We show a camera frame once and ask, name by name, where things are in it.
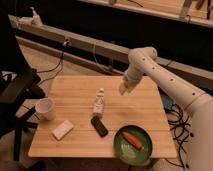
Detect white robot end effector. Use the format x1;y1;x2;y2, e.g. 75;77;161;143
119;76;137;95

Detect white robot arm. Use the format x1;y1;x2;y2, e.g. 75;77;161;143
119;47;213;171

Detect blue box under table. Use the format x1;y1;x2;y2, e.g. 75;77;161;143
160;93;173;111

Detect black rectangular remote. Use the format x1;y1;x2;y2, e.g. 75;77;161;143
91;116;108;137

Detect red carrot toy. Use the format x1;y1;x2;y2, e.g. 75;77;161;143
122;131;142;150

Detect green round plate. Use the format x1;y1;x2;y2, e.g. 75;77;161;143
113;125;153;166

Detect clear plastic fork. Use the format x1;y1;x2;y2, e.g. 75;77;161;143
121;144;136;159

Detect white rectangular sponge block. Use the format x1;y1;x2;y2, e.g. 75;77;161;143
52;120;74;140

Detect white paper cup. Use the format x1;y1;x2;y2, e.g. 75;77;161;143
35;98;55;121

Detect white spray bottle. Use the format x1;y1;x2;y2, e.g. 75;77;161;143
17;6;44;28

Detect black chair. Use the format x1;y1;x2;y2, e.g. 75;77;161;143
0;69;45;161

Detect black floor cables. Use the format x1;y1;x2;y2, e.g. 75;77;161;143
165;103;196;169

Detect grey metal rail beam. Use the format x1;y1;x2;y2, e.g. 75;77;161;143
9;15;213;91

